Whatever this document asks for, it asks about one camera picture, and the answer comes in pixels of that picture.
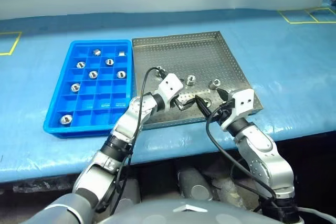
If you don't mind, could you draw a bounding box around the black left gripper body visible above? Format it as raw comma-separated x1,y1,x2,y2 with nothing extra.
170,94,185,111

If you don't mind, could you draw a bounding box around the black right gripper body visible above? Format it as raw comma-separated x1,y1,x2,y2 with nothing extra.
211,99,236,127

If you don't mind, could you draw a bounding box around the perforated steel tray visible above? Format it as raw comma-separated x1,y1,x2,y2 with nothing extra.
131,31,264,131

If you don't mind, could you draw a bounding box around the blue compartment tray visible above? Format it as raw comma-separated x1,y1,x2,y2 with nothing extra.
43,39,136,139

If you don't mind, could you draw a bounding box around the grey cylinder under table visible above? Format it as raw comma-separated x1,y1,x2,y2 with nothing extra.
176,167,215,201

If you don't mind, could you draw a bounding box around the yellow tape square outline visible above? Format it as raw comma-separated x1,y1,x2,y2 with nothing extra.
0,31,23,57
305,7,336,23
278,9,319,25

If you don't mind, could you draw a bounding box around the grey robot torso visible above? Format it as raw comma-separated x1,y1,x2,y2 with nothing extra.
98,199,286,224

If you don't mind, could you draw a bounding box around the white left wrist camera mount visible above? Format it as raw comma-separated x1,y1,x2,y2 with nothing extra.
158,73,184,102

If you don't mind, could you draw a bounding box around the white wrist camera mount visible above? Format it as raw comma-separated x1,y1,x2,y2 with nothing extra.
220,89,255,132
158,73,184,102

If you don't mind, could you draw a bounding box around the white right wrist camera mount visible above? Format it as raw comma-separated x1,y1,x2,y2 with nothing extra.
220,89,255,132

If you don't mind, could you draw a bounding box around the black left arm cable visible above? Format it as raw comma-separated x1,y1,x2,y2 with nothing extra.
108,66,165,216

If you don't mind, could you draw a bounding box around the white cable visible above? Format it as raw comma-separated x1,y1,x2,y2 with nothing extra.
298,206,336,221

